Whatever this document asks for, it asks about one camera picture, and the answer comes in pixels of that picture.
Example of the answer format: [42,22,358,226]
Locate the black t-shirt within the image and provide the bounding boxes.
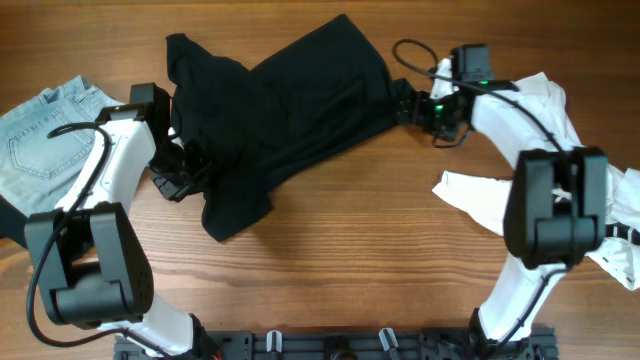
[166,15,415,242]

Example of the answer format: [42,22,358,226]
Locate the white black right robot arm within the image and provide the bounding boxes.
[421,44,608,353]

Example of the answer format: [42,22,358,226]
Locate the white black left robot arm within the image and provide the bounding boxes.
[24,83,222,359]

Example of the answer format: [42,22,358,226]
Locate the white shirt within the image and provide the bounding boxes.
[431,71,640,292]

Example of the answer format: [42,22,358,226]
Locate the light blue denim jeans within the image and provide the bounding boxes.
[1,76,119,216]

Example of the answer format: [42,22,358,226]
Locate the black folded garment under jeans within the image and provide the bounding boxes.
[0,197,27,249]

